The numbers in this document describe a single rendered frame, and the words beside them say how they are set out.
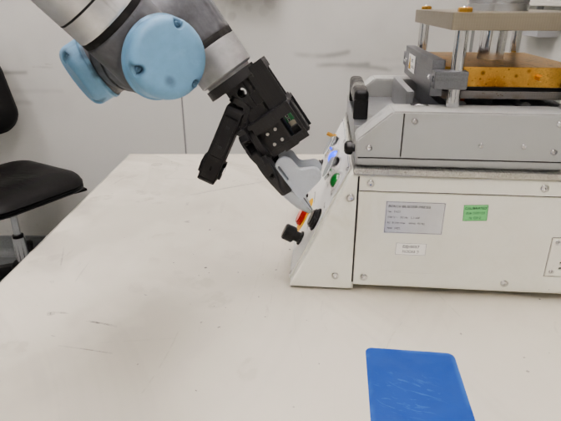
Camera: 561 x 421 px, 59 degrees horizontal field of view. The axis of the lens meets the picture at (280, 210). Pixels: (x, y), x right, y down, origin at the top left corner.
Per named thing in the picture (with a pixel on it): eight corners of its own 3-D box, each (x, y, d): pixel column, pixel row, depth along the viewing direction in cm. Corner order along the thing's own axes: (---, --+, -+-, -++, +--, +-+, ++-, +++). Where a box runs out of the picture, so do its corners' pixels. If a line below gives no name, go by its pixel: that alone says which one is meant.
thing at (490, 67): (520, 78, 81) (532, 16, 78) (583, 103, 61) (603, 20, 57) (414, 76, 83) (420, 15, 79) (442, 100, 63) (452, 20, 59)
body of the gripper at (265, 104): (312, 140, 62) (256, 58, 59) (257, 175, 64) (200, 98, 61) (314, 126, 69) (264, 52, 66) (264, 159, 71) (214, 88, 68)
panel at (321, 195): (300, 201, 99) (345, 118, 91) (290, 278, 71) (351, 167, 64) (291, 197, 98) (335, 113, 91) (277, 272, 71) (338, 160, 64)
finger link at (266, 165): (290, 195, 64) (251, 139, 62) (281, 200, 65) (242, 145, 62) (293, 182, 69) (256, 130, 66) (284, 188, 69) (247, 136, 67)
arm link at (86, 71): (66, 51, 49) (155, -6, 52) (48, 48, 58) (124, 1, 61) (113, 117, 53) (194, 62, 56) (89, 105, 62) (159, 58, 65)
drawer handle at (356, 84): (361, 99, 82) (362, 75, 81) (367, 119, 69) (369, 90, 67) (348, 99, 83) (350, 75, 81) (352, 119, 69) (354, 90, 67)
